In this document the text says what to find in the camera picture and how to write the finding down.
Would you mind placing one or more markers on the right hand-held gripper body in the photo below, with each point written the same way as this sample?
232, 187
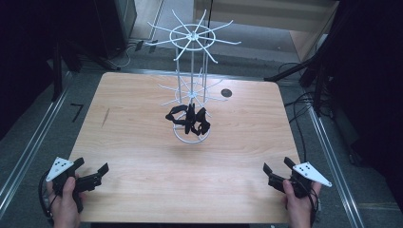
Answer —
309, 172

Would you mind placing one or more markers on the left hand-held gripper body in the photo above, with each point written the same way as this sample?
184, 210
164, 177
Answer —
88, 182

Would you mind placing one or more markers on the black bow tie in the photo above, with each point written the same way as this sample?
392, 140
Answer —
202, 122
189, 117

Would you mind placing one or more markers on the person's left hand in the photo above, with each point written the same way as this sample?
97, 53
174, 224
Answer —
65, 205

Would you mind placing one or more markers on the person's right hand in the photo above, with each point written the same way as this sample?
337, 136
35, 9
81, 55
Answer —
297, 212

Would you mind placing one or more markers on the dark round table grommet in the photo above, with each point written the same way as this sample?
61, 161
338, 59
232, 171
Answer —
226, 92

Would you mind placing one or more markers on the black stand leg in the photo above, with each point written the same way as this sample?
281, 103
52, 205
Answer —
290, 71

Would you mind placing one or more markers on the black plug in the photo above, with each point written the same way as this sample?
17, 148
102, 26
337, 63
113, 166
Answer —
153, 46
139, 45

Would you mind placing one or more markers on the dark cabinet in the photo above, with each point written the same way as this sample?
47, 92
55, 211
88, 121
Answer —
115, 25

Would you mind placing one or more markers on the light wooden furniture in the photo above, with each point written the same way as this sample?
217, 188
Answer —
269, 14

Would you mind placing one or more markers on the metal floor rail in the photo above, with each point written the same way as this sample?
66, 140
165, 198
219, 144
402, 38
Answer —
28, 148
335, 171

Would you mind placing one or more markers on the black upright stand post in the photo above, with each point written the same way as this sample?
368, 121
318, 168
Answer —
57, 72

